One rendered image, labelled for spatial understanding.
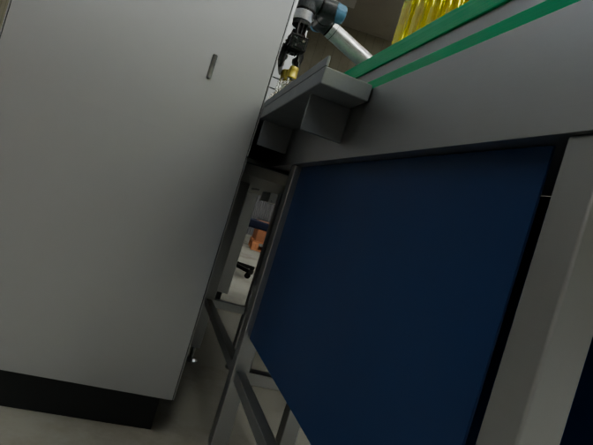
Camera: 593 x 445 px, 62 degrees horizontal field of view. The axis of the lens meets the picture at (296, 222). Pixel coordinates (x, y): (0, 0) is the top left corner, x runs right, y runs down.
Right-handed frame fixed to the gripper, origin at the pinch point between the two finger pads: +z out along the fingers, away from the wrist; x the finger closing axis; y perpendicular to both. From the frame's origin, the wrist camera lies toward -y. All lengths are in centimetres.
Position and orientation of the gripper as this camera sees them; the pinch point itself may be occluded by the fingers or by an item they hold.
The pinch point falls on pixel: (285, 73)
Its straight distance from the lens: 200.8
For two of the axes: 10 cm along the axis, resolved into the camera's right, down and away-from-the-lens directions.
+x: 9.1, 2.8, 3.0
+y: 2.8, 0.9, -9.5
